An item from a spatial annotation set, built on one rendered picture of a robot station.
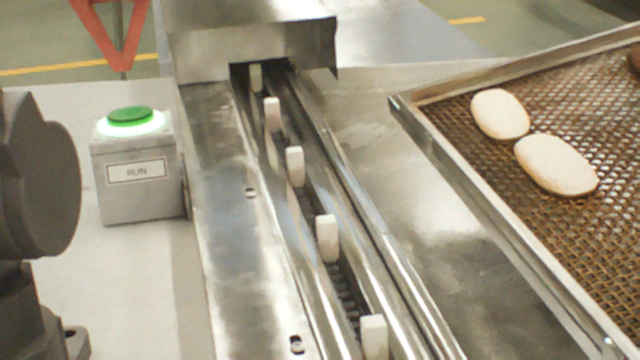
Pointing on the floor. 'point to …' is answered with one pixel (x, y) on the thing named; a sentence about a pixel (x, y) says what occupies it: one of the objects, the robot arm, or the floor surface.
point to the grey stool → (119, 30)
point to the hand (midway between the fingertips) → (121, 61)
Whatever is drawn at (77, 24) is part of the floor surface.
